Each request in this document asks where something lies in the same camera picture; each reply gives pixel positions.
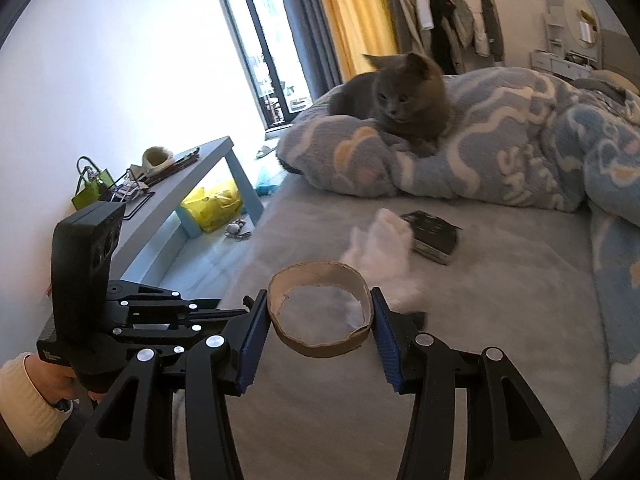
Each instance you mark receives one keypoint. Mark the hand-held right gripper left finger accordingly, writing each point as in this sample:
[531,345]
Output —
[252,340]

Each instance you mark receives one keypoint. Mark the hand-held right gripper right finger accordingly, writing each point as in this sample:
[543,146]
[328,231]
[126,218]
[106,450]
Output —
[387,345]

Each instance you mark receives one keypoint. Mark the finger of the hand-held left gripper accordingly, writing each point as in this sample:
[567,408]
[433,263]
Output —
[200,310]
[165,342]

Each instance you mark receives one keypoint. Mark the cardboard tape roll core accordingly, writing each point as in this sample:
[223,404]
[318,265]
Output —
[320,347]

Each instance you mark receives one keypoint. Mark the white tissue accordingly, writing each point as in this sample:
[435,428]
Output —
[385,250]

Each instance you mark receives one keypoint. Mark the person's left hand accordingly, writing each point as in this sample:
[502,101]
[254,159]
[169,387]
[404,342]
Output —
[62,385]

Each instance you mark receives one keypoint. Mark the green handbag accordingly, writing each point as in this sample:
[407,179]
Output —
[90,192]

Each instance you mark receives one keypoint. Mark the grey cat toy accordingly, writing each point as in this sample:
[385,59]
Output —
[235,229]

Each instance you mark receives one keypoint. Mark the blue white plastic packet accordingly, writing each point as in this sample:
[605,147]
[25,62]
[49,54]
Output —
[127,192]

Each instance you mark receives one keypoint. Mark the yellow plastic bag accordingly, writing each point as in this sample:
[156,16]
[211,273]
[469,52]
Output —
[212,207]

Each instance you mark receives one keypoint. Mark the light blue low table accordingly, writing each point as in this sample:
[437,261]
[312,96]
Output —
[165,200]

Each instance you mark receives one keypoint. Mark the grey bed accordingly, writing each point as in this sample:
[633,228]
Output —
[500,310]

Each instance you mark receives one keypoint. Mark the white slipper far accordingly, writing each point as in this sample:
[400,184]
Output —
[157,157]

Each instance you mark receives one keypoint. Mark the teal floor toy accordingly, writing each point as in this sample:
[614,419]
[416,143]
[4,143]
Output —
[265,182]

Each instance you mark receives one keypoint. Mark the dark bamboo flutes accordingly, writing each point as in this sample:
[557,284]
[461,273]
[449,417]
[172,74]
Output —
[180,160]

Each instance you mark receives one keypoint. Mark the white floor slipper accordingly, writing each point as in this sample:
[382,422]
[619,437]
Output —
[265,152]

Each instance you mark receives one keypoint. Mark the blue patterned fleece blanket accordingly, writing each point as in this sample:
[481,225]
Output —
[500,150]

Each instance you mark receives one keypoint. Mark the grey curtain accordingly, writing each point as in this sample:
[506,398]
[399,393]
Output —
[300,20]

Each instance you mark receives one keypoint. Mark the black jacket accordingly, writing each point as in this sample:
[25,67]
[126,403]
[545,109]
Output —
[442,25]

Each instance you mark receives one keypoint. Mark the white vanity desk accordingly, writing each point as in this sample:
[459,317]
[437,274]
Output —
[550,62]

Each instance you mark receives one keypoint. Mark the white puffer jacket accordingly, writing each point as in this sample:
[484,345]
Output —
[477,25]

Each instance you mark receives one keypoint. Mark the grey hanging garment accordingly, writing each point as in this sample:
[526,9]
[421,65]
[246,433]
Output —
[495,30]

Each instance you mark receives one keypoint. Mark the beige coat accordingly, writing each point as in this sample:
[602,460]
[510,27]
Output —
[402,10]

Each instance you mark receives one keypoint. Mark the yellow curtain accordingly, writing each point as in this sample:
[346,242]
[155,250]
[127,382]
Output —
[360,10]

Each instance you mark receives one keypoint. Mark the white shirt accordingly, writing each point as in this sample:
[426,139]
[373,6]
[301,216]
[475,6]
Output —
[424,5]

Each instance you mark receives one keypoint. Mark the grey pillow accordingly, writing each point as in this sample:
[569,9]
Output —
[610,80]

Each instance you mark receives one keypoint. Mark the grey bed headboard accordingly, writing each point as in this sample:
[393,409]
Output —
[622,50]

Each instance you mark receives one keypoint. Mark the round mirror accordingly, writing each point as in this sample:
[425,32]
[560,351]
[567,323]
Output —
[575,5]

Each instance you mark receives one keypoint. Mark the black glass door frame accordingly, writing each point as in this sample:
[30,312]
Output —
[240,20]

